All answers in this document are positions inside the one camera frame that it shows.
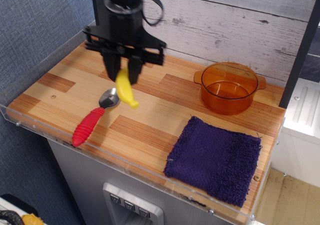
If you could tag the white ribbed side cabinet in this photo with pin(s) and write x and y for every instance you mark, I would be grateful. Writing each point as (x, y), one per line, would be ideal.
(297, 149)

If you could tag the red handled metal spoon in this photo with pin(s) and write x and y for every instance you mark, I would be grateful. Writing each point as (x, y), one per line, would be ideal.
(84, 129)

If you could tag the grey cabinet with button panel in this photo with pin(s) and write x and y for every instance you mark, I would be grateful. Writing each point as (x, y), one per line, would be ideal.
(107, 193)

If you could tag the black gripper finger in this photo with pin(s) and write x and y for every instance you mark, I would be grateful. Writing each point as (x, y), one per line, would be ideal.
(135, 65)
(112, 64)

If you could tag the yellow toy banana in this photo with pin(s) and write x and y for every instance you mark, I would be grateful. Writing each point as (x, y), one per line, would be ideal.
(124, 88)

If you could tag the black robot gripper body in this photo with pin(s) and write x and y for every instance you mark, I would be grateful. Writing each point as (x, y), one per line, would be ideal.
(119, 31)

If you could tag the yellow object bottom left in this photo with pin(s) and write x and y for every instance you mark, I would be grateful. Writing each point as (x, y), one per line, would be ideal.
(31, 219)

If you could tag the orange transparent pot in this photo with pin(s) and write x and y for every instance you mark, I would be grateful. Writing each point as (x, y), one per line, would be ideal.
(228, 88)

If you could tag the purple knitted cloth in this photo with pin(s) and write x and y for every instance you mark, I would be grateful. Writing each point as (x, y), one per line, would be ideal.
(218, 161)

